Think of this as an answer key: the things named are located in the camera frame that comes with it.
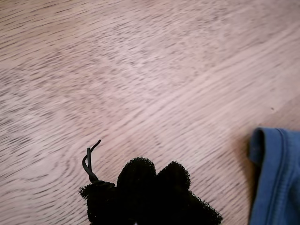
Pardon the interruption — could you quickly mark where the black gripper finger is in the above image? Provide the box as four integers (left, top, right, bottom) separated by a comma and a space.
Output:
78, 157, 157, 225
152, 160, 223, 225

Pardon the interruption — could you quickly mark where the wire tie on black finger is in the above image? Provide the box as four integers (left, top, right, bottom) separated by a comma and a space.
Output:
82, 139, 111, 186

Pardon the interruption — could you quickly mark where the blue printed T-shirt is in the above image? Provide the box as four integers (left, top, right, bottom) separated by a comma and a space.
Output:
248, 127, 300, 225

